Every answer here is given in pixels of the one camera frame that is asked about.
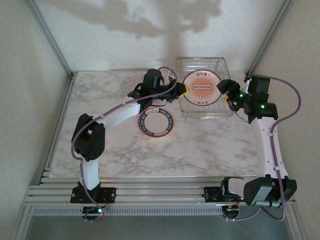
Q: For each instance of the white plate orange sunburst print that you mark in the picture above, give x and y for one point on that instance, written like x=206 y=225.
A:
x=202 y=87

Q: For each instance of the blue speckled white plate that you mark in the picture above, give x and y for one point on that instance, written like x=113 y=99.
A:
x=130 y=83

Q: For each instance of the white plate dark lettered rim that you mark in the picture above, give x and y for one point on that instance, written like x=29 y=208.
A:
x=156 y=122

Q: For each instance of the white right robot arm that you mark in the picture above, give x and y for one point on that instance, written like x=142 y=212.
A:
x=271 y=150

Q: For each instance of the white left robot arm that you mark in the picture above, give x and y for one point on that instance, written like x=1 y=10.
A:
x=120 y=115

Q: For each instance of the controller board with green light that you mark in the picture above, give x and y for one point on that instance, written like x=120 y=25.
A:
x=231 y=211
x=96 y=212

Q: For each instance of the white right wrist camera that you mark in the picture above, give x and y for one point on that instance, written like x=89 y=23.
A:
x=245 y=87

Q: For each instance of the aluminium frame post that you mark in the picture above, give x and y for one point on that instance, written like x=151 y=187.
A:
x=50 y=40
x=270 y=37

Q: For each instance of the aluminium base frame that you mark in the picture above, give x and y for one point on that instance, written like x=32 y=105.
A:
x=162 y=192

